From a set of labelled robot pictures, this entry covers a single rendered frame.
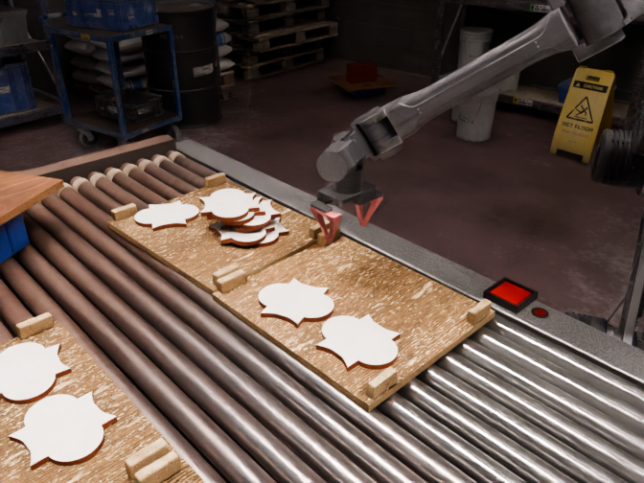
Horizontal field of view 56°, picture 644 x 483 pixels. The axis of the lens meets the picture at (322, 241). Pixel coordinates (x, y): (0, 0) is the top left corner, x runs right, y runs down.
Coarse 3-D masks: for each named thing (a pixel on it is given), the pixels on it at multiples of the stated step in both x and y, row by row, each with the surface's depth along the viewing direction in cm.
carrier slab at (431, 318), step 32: (320, 256) 129; (352, 256) 129; (256, 288) 118; (352, 288) 118; (384, 288) 118; (416, 288) 118; (448, 288) 118; (256, 320) 109; (384, 320) 109; (416, 320) 109; (448, 320) 109; (480, 320) 109; (288, 352) 102; (320, 352) 101; (416, 352) 101; (352, 384) 95
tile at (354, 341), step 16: (336, 320) 107; (352, 320) 107; (368, 320) 107; (336, 336) 103; (352, 336) 103; (368, 336) 103; (384, 336) 103; (400, 336) 104; (336, 352) 100; (352, 352) 100; (368, 352) 100; (384, 352) 100; (352, 368) 98; (368, 368) 98
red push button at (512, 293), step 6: (504, 282) 122; (498, 288) 119; (504, 288) 119; (510, 288) 119; (516, 288) 119; (498, 294) 118; (504, 294) 118; (510, 294) 118; (516, 294) 118; (522, 294) 118; (528, 294) 118; (510, 300) 116; (516, 300) 116; (522, 300) 116
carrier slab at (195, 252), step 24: (192, 192) 156; (288, 216) 145; (144, 240) 134; (168, 240) 134; (192, 240) 134; (216, 240) 134; (288, 240) 135; (312, 240) 135; (168, 264) 127; (192, 264) 125; (216, 264) 125; (240, 264) 125; (264, 264) 125; (216, 288) 118
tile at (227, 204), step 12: (216, 192) 140; (228, 192) 140; (240, 192) 140; (204, 204) 136; (216, 204) 135; (228, 204) 135; (240, 204) 135; (252, 204) 135; (204, 216) 132; (216, 216) 130; (228, 216) 130; (240, 216) 130
